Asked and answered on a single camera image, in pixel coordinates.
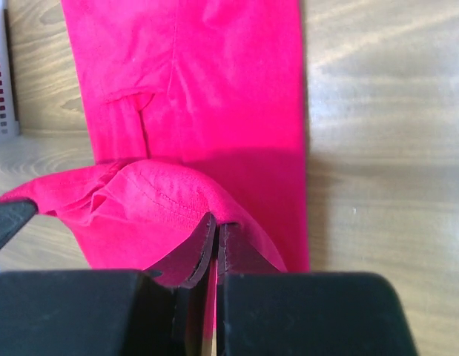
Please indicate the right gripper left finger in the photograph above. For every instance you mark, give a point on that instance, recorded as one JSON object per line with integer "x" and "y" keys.
{"x": 186, "y": 265}

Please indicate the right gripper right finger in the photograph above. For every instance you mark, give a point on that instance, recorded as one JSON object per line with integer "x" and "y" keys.
{"x": 237, "y": 256}

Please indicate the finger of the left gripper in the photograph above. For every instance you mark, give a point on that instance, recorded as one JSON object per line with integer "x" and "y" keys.
{"x": 13, "y": 217}

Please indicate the pink red t shirt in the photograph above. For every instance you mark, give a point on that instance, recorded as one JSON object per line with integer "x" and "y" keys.
{"x": 192, "y": 107}

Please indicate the white plastic laundry basket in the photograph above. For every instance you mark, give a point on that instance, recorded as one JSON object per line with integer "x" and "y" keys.
{"x": 9, "y": 125}

